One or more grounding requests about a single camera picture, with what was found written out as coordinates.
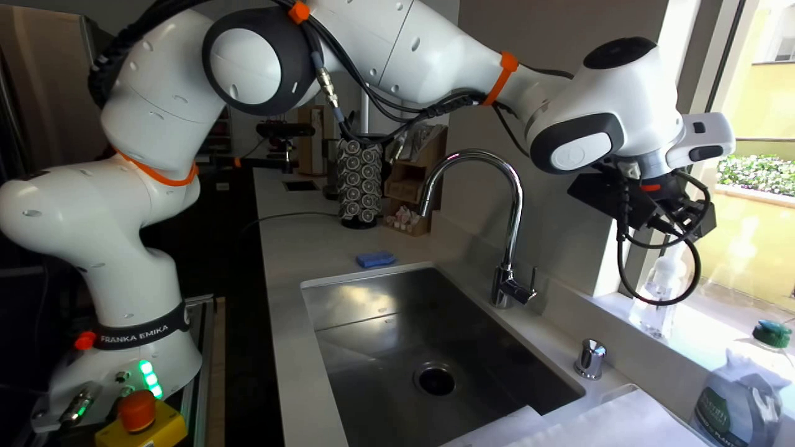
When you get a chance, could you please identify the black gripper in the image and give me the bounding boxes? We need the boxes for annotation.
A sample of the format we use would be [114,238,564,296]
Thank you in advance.
[570,162,719,248]

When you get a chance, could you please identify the clear plastic spray bottle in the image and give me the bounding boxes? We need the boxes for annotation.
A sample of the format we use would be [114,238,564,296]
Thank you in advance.
[641,238,700,343]

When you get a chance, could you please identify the white framed window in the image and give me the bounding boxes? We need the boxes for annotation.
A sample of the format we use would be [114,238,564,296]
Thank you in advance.
[617,0,795,333]

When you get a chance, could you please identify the dish soap bottle green cap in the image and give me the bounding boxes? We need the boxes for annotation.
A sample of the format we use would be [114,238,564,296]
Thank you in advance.
[693,320,795,447]

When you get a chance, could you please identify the chrome gooseneck faucet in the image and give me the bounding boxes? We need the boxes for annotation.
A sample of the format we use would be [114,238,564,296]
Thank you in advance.
[420,147,541,311]

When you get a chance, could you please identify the small chrome counter button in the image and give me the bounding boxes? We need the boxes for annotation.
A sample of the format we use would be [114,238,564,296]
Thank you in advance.
[574,336,612,383]

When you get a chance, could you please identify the wooden tea bag organizer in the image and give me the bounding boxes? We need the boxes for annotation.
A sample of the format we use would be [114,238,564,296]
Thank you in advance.
[380,121,449,236]

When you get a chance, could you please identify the blue sponge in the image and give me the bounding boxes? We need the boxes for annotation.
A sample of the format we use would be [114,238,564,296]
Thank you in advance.
[355,251,400,271]

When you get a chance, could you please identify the round sink drain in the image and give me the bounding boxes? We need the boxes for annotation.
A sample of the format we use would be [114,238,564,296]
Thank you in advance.
[412,361,459,398]

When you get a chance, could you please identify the coffee pod carousel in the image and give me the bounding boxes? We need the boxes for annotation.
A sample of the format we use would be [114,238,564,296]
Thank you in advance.
[333,135,394,230]

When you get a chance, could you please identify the stainless steel sink basin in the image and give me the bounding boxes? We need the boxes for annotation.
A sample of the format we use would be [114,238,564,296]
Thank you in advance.
[298,260,587,447]

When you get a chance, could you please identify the robot mounting table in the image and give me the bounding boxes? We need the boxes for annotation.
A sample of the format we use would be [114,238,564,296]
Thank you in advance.
[187,293,230,447]

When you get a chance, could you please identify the yellow emergency stop button box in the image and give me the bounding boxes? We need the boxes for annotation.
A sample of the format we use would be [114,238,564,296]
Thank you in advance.
[92,390,189,447]

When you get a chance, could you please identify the dark tall cabinet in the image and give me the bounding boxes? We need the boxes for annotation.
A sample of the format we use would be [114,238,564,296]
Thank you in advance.
[0,8,114,177]

